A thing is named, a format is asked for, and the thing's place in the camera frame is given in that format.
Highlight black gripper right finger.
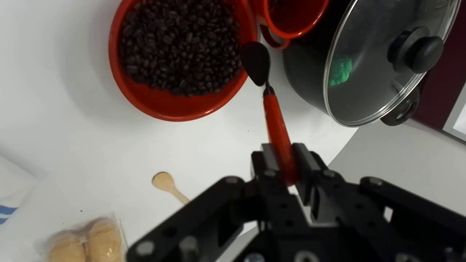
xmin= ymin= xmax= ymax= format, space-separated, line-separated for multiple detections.
xmin=291 ymin=143 xmax=466 ymax=262

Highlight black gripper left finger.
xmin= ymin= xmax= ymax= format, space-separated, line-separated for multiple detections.
xmin=127 ymin=143 xmax=312 ymax=262

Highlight red handled metal spoon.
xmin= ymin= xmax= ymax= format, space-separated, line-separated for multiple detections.
xmin=239 ymin=41 xmax=299 ymax=187

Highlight red bowl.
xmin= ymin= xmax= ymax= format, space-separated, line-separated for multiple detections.
xmin=108 ymin=0 xmax=259 ymax=123

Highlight dark coffee beans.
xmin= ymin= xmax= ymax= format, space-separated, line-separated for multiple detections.
xmin=118 ymin=0 xmax=243 ymax=98

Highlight small pale spoon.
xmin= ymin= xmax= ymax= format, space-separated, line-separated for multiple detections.
xmin=150 ymin=171 xmax=192 ymax=207

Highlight glass pot lid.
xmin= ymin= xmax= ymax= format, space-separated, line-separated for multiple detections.
xmin=323 ymin=0 xmax=463 ymax=128

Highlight white desk maroon side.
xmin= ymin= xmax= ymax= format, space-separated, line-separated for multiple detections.
xmin=409 ymin=0 xmax=466 ymax=144

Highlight black cooking pot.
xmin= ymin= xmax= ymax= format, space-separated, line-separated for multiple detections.
xmin=282 ymin=0 xmax=424 ymax=128

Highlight red enamel mug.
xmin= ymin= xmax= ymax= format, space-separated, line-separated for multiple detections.
xmin=249 ymin=0 xmax=332 ymax=50

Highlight white towel blue print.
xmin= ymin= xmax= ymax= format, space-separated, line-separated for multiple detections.
xmin=0 ymin=155 xmax=38 ymax=239

